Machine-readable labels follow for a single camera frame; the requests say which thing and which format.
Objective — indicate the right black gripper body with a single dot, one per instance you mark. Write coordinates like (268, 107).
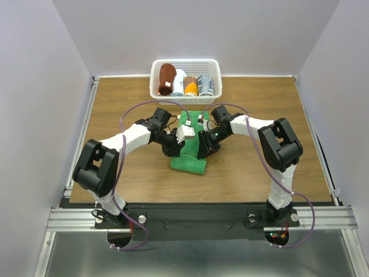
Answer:
(213, 137)

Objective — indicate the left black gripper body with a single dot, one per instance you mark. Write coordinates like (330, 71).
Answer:
(168, 142)

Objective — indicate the green towel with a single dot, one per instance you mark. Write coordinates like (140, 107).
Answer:
(188, 161)

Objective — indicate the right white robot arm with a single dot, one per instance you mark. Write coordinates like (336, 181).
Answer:
(280, 152)

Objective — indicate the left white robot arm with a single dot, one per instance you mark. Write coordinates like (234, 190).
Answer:
(100, 161)

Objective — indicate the grey patterned rolled towel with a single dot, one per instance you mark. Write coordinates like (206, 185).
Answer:
(205, 85)

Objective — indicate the brown orange rolled towel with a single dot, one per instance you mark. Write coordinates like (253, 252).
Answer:
(190, 86)

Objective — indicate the white plastic basket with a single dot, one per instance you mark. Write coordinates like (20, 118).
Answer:
(193, 68)

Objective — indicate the white blue rolled towel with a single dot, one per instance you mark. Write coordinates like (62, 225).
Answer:
(178, 83)

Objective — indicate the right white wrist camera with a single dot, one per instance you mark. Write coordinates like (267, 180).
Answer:
(205, 123)

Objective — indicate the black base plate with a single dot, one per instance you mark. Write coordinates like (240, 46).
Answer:
(197, 222)

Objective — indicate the aluminium frame rail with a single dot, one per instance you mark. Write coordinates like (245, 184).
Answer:
(68, 219)

